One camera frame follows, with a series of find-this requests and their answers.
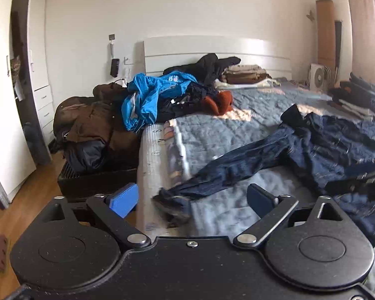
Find white wardrobe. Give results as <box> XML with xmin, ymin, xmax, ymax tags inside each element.
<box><xmin>0</xmin><ymin>0</ymin><xmax>38</xmax><ymax>208</ymax></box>

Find white headboard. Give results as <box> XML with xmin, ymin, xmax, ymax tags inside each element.
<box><xmin>143</xmin><ymin>36</ymin><xmax>293</xmax><ymax>80</ymax></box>

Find dark blue denim jeans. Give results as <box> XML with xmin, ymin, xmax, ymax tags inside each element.
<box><xmin>152</xmin><ymin>104</ymin><xmax>375</xmax><ymax>247</ymax></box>

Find bright blue jacket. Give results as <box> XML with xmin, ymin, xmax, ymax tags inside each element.
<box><xmin>121</xmin><ymin>72</ymin><xmax>199</xmax><ymax>132</ymax></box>

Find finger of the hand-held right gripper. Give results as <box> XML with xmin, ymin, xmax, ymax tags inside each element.
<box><xmin>326</xmin><ymin>164</ymin><xmax>375</xmax><ymax>201</ymax></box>

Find white box fan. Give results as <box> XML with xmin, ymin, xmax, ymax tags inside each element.
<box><xmin>309</xmin><ymin>63</ymin><xmax>332</xmax><ymax>92</ymax></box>

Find rust orange sweater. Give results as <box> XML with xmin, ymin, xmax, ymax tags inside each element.
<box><xmin>203</xmin><ymin>90</ymin><xmax>234</xmax><ymax>116</ymax></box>

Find cat picture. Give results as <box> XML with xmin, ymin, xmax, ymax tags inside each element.
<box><xmin>10</xmin><ymin>54</ymin><xmax>22</xmax><ymax>77</ymax></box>

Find grey-blue bundle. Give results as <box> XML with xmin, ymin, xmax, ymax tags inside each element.
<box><xmin>22</xmin><ymin>122</ymin><xmax>52</xmax><ymax>166</ymax></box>

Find heap of dark clothes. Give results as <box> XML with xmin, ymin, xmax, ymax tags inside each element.
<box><xmin>156</xmin><ymin>83</ymin><xmax>221</xmax><ymax>124</ymax></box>

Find hanging black brush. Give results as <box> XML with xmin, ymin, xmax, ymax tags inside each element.
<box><xmin>108</xmin><ymin>34</ymin><xmax>119</xmax><ymax>78</ymax></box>

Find black storage box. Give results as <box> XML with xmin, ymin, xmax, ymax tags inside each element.
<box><xmin>57</xmin><ymin>159</ymin><xmax>139</xmax><ymax>202</ymax></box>

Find pile of dark folded clothes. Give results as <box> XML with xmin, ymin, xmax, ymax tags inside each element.
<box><xmin>328</xmin><ymin>72</ymin><xmax>375</xmax><ymax>121</ymax></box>

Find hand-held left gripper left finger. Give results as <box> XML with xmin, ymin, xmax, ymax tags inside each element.
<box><xmin>31</xmin><ymin>183</ymin><xmax>152</xmax><ymax>247</ymax></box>

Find white printed mattress pad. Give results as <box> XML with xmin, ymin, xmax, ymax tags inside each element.
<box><xmin>136</xmin><ymin>120</ymin><xmax>194</xmax><ymax>235</ymax></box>

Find stack of folded brown clothes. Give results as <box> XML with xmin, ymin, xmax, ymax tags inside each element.
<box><xmin>222</xmin><ymin>64</ymin><xmax>271</xmax><ymax>85</ymax></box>

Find grey-blue bed quilt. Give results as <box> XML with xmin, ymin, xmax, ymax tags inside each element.
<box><xmin>169</xmin><ymin>79</ymin><xmax>375</xmax><ymax>291</ymax></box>

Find brown coat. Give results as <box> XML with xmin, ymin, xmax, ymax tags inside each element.
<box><xmin>53</xmin><ymin>83</ymin><xmax>141</xmax><ymax>151</ymax></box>

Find beige curtain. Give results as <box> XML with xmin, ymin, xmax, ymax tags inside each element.
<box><xmin>344</xmin><ymin>0</ymin><xmax>375</xmax><ymax>85</ymax></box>

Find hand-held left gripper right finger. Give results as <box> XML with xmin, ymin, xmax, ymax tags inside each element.
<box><xmin>233</xmin><ymin>183</ymin><xmax>355</xmax><ymax>248</ymax></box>

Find black puffer jacket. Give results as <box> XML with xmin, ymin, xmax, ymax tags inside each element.
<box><xmin>62</xmin><ymin>139</ymin><xmax>110</xmax><ymax>172</ymax></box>

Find brown cardboard panel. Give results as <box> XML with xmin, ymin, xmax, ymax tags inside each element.
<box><xmin>315</xmin><ymin>0</ymin><xmax>336</xmax><ymax>69</ymax></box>

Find black garment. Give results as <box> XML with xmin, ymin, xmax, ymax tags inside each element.
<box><xmin>163</xmin><ymin>53</ymin><xmax>242</xmax><ymax>85</ymax></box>

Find white drawer cabinet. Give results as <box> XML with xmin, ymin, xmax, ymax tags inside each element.
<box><xmin>28</xmin><ymin>0</ymin><xmax>55</xmax><ymax>146</ymax></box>

